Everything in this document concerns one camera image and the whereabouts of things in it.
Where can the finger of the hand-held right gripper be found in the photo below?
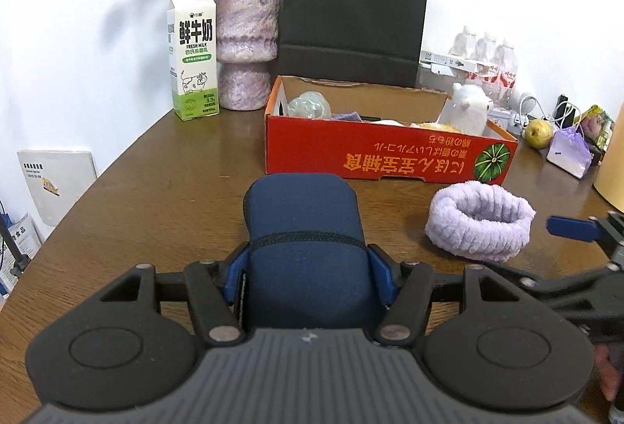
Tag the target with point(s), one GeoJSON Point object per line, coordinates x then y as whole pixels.
{"type": "Point", "coordinates": [570, 228]}
{"type": "Point", "coordinates": [560, 290]}

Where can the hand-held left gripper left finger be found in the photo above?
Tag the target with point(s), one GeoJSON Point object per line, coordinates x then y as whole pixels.
{"type": "Point", "coordinates": [237, 275]}

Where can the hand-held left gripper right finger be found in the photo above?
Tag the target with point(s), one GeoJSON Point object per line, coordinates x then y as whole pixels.
{"type": "Point", "coordinates": [382, 275]}

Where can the navy blue zip pouch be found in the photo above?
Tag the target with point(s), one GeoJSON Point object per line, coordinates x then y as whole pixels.
{"type": "Point", "coordinates": [304, 229]}

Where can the fluffy purple headband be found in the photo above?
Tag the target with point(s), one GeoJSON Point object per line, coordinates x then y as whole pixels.
{"type": "Point", "coordinates": [480, 219]}

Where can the red cardboard box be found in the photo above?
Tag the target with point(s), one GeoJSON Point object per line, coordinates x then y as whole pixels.
{"type": "Point", "coordinates": [380, 151]}

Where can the white cloth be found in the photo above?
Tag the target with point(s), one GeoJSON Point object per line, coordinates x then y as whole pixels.
{"type": "Point", "coordinates": [390, 122]}

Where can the white and yellow plush alpaca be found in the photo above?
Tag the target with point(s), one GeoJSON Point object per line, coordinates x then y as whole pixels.
{"type": "Point", "coordinates": [468, 109]}

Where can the person's right hand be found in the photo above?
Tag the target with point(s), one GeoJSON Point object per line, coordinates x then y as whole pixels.
{"type": "Point", "coordinates": [607, 370]}

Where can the beige container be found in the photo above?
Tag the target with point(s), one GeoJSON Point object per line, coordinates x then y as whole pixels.
{"type": "Point", "coordinates": [612, 175]}

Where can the small purple packet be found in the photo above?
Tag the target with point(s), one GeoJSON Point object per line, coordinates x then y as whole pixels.
{"type": "Point", "coordinates": [570, 153]}

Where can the green apple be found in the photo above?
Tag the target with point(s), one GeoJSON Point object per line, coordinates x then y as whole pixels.
{"type": "Point", "coordinates": [538, 133]}

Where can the colourful snack packet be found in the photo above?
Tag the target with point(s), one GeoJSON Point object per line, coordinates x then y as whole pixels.
{"type": "Point", "coordinates": [598, 126]}

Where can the black charger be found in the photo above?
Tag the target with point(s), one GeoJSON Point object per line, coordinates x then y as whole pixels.
{"type": "Point", "coordinates": [565, 112]}

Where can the crumpled clear plastic wrap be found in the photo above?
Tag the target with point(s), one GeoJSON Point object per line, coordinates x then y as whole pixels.
{"type": "Point", "coordinates": [308, 104]}

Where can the wrapped water bottle pack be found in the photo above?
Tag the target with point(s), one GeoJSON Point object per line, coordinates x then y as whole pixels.
{"type": "Point", "coordinates": [487, 61]}

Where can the white board with sticker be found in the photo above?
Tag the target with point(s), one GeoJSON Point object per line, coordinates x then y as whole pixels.
{"type": "Point", "coordinates": [58, 185]}

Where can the flat white box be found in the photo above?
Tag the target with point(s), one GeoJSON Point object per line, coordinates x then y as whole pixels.
{"type": "Point", "coordinates": [448, 61]}

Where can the blue paper bag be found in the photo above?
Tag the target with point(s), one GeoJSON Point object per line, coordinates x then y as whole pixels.
{"type": "Point", "coordinates": [19, 238]}

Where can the white and green milk carton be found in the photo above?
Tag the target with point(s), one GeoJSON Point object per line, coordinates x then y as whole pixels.
{"type": "Point", "coordinates": [194, 58]}

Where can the black light stand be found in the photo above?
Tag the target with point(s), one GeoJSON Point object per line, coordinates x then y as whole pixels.
{"type": "Point", "coordinates": [13, 253]}

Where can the purple marbled vase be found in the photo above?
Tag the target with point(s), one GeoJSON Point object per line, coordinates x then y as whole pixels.
{"type": "Point", "coordinates": [246, 39]}

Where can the black paper bag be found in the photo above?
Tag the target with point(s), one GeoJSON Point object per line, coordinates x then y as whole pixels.
{"type": "Point", "coordinates": [353, 9]}

